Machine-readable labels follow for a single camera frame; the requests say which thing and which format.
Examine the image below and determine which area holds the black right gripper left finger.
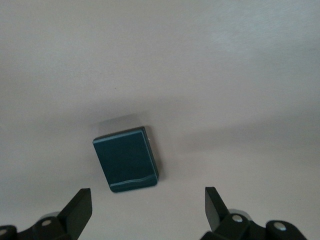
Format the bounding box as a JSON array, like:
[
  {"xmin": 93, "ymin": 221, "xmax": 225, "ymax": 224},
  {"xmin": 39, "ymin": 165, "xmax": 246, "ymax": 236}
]
[{"xmin": 0, "ymin": 188, "xmax": 94, "ymax": 240}]

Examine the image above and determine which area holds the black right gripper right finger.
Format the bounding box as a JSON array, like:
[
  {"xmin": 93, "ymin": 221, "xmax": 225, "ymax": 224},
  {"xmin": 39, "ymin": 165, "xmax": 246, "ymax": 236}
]
[{"xmin": 199, "ymin": 186, "xmax": 308, "ymax": 240}]

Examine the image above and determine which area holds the small black phone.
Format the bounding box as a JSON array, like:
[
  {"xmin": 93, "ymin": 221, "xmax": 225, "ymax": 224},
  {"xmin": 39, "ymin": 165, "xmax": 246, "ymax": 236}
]
[{"xmin": 91, "ymin": 126, "xmax": 161, "ymax": 195}]

